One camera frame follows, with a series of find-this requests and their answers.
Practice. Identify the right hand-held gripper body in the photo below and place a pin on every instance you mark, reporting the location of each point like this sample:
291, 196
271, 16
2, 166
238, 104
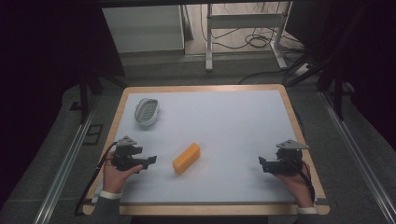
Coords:
288, 158

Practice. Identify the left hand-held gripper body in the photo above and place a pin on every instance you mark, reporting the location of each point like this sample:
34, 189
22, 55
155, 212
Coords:
125, 154

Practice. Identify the orange soap bar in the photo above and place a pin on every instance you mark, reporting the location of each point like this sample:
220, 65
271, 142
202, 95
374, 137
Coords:
186, 158

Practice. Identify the white soap dish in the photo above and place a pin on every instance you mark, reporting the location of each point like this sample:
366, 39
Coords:
146, 111

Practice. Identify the person's left hand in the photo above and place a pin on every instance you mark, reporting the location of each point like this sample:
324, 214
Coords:
114, 179

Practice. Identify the person's right hand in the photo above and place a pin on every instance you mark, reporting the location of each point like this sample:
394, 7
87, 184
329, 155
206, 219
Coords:
298, 189

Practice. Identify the black floor socket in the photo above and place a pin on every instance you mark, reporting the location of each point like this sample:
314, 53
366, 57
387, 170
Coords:
93, 134

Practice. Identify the white table mat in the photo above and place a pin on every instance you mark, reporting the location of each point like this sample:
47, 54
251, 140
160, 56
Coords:
224, 124

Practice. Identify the black metal stand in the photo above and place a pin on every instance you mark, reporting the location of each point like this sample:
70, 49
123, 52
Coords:
83, 93

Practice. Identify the white power strip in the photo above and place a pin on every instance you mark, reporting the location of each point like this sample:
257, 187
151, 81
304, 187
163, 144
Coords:
302, 69

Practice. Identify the black tripod stand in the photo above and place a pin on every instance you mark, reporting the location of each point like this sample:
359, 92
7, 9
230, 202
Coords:
330, 67

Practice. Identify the white cabinet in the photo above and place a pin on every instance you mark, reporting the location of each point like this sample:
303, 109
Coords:
143, 29

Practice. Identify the silver floor rail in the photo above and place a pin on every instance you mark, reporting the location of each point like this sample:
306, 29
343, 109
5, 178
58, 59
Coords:
361, 155
63, 168

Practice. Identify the white metal desk frame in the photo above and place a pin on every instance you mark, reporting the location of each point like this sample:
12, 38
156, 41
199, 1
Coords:
246, 21

